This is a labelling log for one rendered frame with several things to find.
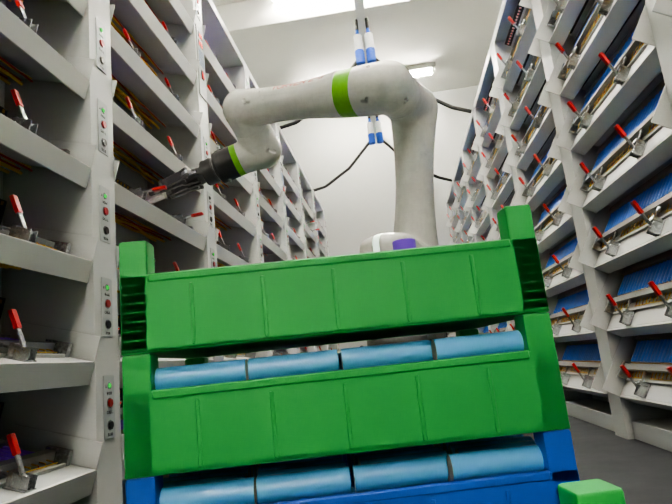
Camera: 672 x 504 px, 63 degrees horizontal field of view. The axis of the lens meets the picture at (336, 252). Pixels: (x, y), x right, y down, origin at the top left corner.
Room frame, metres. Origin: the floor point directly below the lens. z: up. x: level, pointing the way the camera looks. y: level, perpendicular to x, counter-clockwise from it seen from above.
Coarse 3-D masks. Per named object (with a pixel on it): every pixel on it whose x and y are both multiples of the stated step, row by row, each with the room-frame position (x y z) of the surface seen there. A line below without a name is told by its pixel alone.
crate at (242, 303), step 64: (128, 256) 0.38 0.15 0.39; (384, 256) 0.39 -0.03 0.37; (448, 256) 0.39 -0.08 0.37; (512, 256) 0.39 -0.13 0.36; (128, 320) 0.38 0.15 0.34; (192, 320) 0.38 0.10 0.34; (256, 320) 0.38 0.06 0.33; (320, 320) 0.39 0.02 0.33; (384, 320) 0.39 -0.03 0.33; (448, 320) 0.39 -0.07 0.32
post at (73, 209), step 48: (48, 0) 1.10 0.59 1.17; (96, 0) 1.13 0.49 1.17; (48, 96) 1.10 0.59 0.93; (96, 96) 1.12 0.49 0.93; (96, 144) 1.11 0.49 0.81; (48, 192) 1.10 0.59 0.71; (96, 192) 1.11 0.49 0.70; (48, 288) 1.10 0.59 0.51; (96, 288) 1.10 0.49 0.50; (96, 384) 1.10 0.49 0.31; (0, 432) 1.11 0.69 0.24; (96, 432) 1.09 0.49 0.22; (96, 480) 1.09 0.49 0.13
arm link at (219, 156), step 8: (216, 152) 1.47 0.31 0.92; (224, 152) 1.46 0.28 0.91; (216, 160) 1.46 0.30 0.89; (224, 160) 1.46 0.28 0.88; (216, 168) 1.46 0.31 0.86; (224, 168) 1.46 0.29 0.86; (232, 168) 1.47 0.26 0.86; (224, 176) 1.48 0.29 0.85; (232, 176) 1.49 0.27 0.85; (240, 176) 1.51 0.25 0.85
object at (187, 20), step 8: (144, 0) 1.63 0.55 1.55; (152, 0) 1.66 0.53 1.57; (160, 0) 1.66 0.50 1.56; (168, 0) 1.60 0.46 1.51; (176, 0) 1.64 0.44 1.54; (152, 8) 1.71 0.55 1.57; (160, 8) 1.71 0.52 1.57; (168, 8) 1.70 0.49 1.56; (176, 8) 1.65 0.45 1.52; (184, 8) 1.70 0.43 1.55; (160, 16) 1.76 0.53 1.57; (168, 16) 1.75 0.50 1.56; (176, 16) 1.74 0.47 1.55; (184, 16) 1.71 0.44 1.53; (192, 16) 1.79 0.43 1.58; (184, 24) 1.73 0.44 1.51; (192, 24) 1.78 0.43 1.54
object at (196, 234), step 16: (128, 192) 1.25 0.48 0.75; (128, 208) 1.27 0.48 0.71; (144, 208) 1.34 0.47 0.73; (128, 224) 1.52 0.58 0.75; (144, 224) 1.64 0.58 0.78; (160, 224) 1.45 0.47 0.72; (176, 224) 1.54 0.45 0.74; (192, 224) 1.79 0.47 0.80; (208, 224) 1.78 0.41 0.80; (160, 240) 1.73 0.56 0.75; (192, 240) 1.68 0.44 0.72
